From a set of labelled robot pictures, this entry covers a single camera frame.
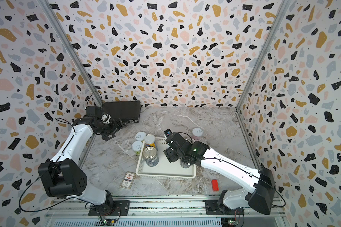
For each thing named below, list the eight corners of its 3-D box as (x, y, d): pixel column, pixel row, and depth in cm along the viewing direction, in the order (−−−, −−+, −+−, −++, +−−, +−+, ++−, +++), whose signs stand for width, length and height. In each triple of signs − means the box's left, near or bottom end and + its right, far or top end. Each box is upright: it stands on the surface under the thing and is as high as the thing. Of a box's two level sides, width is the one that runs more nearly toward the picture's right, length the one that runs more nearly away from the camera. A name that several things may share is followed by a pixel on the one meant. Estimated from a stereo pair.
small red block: (212, 191, 82) (213, 190, 80) (211, 180, 86) (212, 179, 84) (218, 191, 82) (219, 190, 80) (216, 180, 86) (217, 179, 84)
